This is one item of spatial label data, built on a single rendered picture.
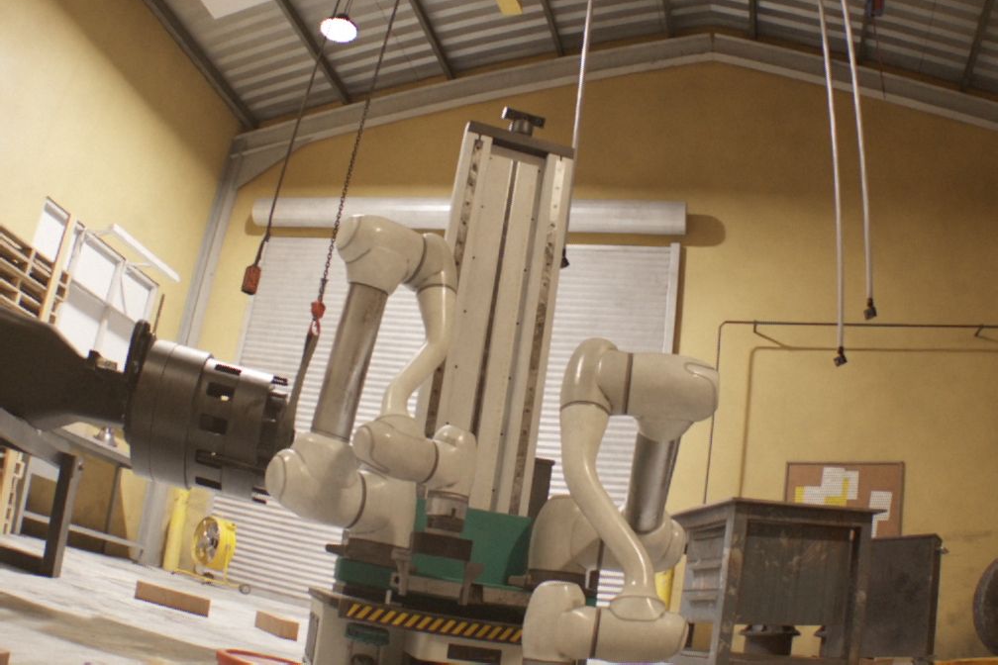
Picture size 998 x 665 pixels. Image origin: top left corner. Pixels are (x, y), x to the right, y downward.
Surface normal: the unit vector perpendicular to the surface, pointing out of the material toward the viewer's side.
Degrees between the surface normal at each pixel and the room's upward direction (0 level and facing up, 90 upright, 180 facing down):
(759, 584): 90
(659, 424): 158
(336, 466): 96
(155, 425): 109
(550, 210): 90
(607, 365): 73
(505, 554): 90
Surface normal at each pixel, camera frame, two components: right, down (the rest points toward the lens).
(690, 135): -0.22, -0.42
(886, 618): -0.55, -0.40
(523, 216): 0.29, -0.35
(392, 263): 0.61, 0.03
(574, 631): 0.00, -0.43
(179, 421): 0.20, -0.18
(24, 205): 0.97, 0.03
